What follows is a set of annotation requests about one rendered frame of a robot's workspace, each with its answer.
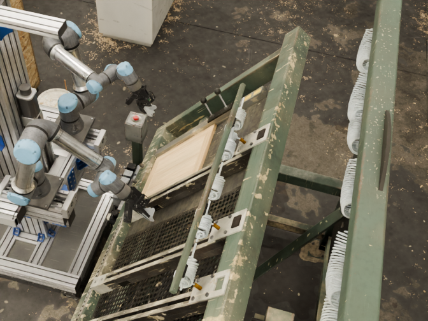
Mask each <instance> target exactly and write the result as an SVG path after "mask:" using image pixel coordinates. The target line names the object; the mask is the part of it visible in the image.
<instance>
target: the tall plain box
mask: <svg viewBox="0 0 428 321"><path fill-rule="evenodd" d="M173 1H174V0H96V7H97V19H98V26H99V32H100V33H103V36H104V37H107V38H113V39H118V40H122V41H127V42H130V43H135V44H139V45H145V46H150V47H151V45H152V44H153V42H154V40H155V38H156V36H157V33H158V31H159V29H160V28H161V25H162V23H163V21H164V19H165V17H166V15H167V14H168V11H169V9H170V7H171V5H172V3H173Z"/></svg>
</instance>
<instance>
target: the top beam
mask: <svg viewBox="0 0 428 321"><path fill-rule="evenodd" d="M310 41H311V38H310V37H309V36H308V35H307V34H306V33H305V32H304V30H303V29H302V28H301V27H300V26H298V27H296V28H295V29H293V30H292V31H290V32H289V33H287V34H286V35H285V38H284V40H283V45H282V49H281V51H280V55H279V58H278V62H277V65H276V69H275V73H274V75H273V79H272V82H271V86H270V89H269V93H268V95H267V99H266V103H265V107H264V110H263V113H262V117H261V120H260V124H259V128H258V129H260V128H261V127H263V126H265V125H267V124H269V123H271V126H270V128H269V133H268V136H267V140H266V141H264V142H262V143H260V144H258V145H256V146H254V147H253V148H252V152H251V154H250V158H249V161H248V165H247V168H246V172H245V176H244V179H243V183H242V186H241V190H240V192H239V196H238V200H237V203H236V207H235V210H234V213H236V212H238V211H241V210H244V209H246V208H247V209H248V210H247V213H246V217H245V222H244V225H243V229H242V231H239V232H237V233H234V234H232V235H229V236H227V237H226V241H225V245H224V249H223V251H222V255H221V258H220V262H219V265H218V269H217V273H218V272H221V271H224V270H226V269H231V273H230V277H229V281H228V284H227V288H226V291H225V295H223V296H219V297H214V298H211V299H208V304H207V306H206V310H205V313H204V317H203V321H243V320H244V317H245V312H246V307H247V304H248V299H249V296H250V291H251V288H252V283H253V278H254V274H255V270H256V267H257V261H258V258H259V254H260V249H261V245H262V240H263V237H264V232H265V229H266V224H267V221H268V216H269V211H270V208H271V203H272V200H273V195H274V192H275V187H276V182H277V179H278V174H279V170H280V166H281V163H282V158H283V153H284V149H285V145H286V142H287V136H288V133H289V129H290V123H291V120H292V116H293V112H294V107H295V104H296V99H297V94H298V91H299V86H300V83H301V78H302V75H303V70H304V65H305V62H306V57H307V54H308V49H309V45H310Z"/></svg>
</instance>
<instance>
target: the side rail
mask: <svg viewBox="0 0 428 321"><path fill-rule="evenodd" d="M281 49H282V48H280V49H279V50H277V51H276V52H274V53H272V54H271V55H270V56H268V57H266V58H265V59H264V60H262V61H260V62H259V63H257V64H256V65H254V66H253V67H251V68H250V69H248V70H247V71H245V72H244V73H242V74H240V75H239V76H237V77H236V78H235V79H233V80H231V81H230V82H228V83H226V84H225V85H224V86H222V87H220V90H221V93H220V95H221V96H222V99H223V100H224V102H225V104H226V106H227V105H229V104H231V103H234V100H235V98H236V95H237V93H238V89H239V86H240V84H241V83H244V84H245V85H246V87H245V90H244V93H243V96H242V98H243V97H245V96H247V95H249V94H250V93H251V92H253V91H255V90H257V89H258V88H260V87H261V86H263V85H265V84H266V83H268V82H270V81H271V80H272V79H273V75H274V73H275V69H276V65H277V62H278V58H279V55H280V51H281ZM206 99H207V102H206V104H207V106H208V108H209V109H210V111H211V113H212V114H214V113H216V112H217V111H219V110H221V109H222V108H224V107H225V106H224V104H223V102H222V100H221V98H220V97H219V95H216V94H215V93H214V92H213V93H211V94H210V95H208V96H207V97H206ZM209 116H211V115H210V113H209V111H208V109H207V107H206V106H205V104H202V103H201V102H200V101H199V102H198V103H196V104H195V105H193V106H191V107H190V108H189V109H187V110H185V111H184V112H183V113H181V114H179V115H178V116H176V117H175V118H173V119H172V120H170V121H169V122H168V123H167V125H166V129H167V130H168V131H169V132H171V133H172V134H173V135H174V136H176V137H177V138H178V137H179V136H181V135H182V134H184V133H186V132H187V131H189V130H191V129H193V128H194V127H195V126H197V125H198V124H199V121H200V120H202V119H203V118H204V117H209Z"/></svg>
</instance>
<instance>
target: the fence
mask: <svg viewBox="0 0 428 321"><path fill-rule="evenodd" d="M260 88H261V89H260ZM260 88H258V89H257V90H259V89H260V92H258V93H256V94H255V95H254V92H255V91H256V90H255V91H253V92H252V93H250V94H251V97H250V98H248V99H247V100H245V101H244V102H243V106H242V109H243V110H244V109H246V108H248V107H249V106H251V105H253V104H254V103H256V102H258V101H260V100H261V99H263V98H265V97H266V95H267V92H268V90H267V89H266V88H265V87H263V86H261V87H260ZM250 94H249V95H250ZM249 95H247V96H249ZM247 96H245V97H247ZM245 97H244V98H245ZM230 113H231V110H230V111H228V112H227V113H224V114H223V115H221V116H220V117H218V118H216V119H215V120H213V121H211V122H210V123H207V121H208V120H205V121H204V122H202V123H201V124H199V125H197V126H196V127H194V128H193V129H191V130H189V131H187V132H186V133H184V134H182V135H181V136H179V137H178V138H176V139H174V140H173V141H171V142H169V143H168V144H167V145H164V146H163V147H161V148H160V149H158V150H157V151H156V153H155V155H154V156H155V157H156V158H158V157H159V156H161V155H162V154H164V153H166V152H168V151H169V150H171V149H172V148H174V147H176V146H178V145H179V144H181V143H183V142H184V141H186V140H188V139H189V138H191V137H193V136H195V135H196V134H198V133H200V132H201V131H203V130H205V129H207V128H208V127H210V126H211V125H213V124H216V125H218V124H221V123H222V122H224V121H225V120H227V119H228V118H229V115H230Z"/></svg>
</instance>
